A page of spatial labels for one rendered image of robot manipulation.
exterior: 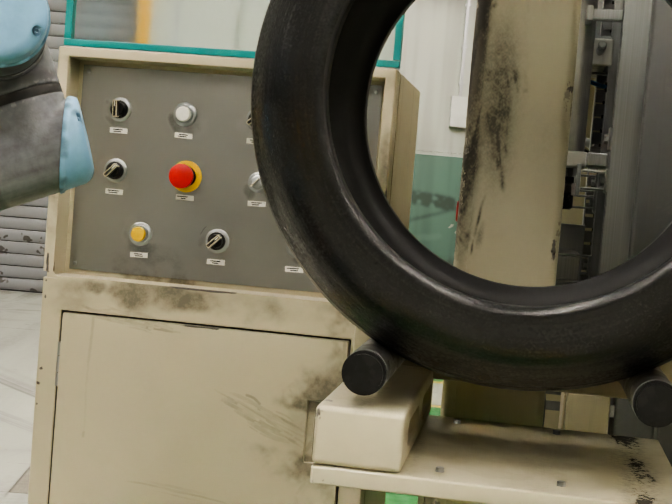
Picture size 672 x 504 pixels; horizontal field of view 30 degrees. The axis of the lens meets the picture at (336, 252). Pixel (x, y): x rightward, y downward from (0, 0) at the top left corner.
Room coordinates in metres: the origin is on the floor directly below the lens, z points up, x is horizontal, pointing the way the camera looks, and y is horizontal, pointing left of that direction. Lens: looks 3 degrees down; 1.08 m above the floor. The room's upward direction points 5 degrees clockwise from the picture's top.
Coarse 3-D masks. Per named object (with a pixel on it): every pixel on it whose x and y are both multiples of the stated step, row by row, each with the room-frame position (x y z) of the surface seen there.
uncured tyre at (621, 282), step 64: (320, 0) 1.22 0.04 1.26; (384, 0) 1.49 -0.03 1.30; (256, 64) 1.27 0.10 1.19; (320, 64) 1.22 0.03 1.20; (256, 128) 1.27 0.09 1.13; (320, 128) 1.22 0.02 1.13; (320, 192) 1.22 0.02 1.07; (320, 256) 1.23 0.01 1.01; (384, 256) 1.21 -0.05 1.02; (640, 256) 1.44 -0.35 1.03; (384, 320) 1.22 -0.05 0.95; (448, 320) 1.20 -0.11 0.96; (512, 320) 1.19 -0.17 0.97; (576, 320) 1.18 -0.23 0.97; (640, 320) 1.17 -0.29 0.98; (512, 384) 1.23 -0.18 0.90; (576, 384) 1.22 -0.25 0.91
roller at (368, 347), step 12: (360, 348) 1.24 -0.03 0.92; (372, 348) 1.24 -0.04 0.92; (384, 348) 1.27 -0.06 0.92; (348, 360) 1.22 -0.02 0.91; (360, 360) 1.21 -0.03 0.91; (372, 360) 1.21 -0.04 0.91; (384, 360) 1.22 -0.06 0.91; (396, 360) 1.30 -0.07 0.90; (348, 372) 1.22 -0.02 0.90; (360, 372) 1.21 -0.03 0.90; (372, 372) 1.21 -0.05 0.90; (384, 372) 1.21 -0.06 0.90; (348, 384) 1.22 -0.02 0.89; (360, 384) 1.21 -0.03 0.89; (372, 384) 1.21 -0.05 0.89
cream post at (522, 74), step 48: (480, 0) 1.57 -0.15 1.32; (528, 0) 1.56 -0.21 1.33; (576, 0) 1.55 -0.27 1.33; (480, 48) 1.57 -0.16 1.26; (528, 48) 1.56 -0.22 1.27; (576, 48) 1.56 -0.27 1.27; (480, 96) 1.57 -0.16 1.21; (528, 96) 1.56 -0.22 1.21; (480, 144) 1.57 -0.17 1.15; (528, 144) 1.56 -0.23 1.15; (480, 192) 1.57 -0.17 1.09; (528, 192) 1.56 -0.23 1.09; (480, 240) 1.57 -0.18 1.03; (528, 240) 1.56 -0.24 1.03
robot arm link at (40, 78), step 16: (48, 48) 1.30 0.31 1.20; (32, 64) 1.24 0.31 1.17; (48, 64) 1.28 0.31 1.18; (0, 80) 1.25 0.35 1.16; (16, 80) 1.25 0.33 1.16; (32, 80) 1.26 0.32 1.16; (48, 80) 1.28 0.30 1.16; (0, 96) 1.25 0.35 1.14; (16, 96) 1.25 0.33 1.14; (32, 96) 1.26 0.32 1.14
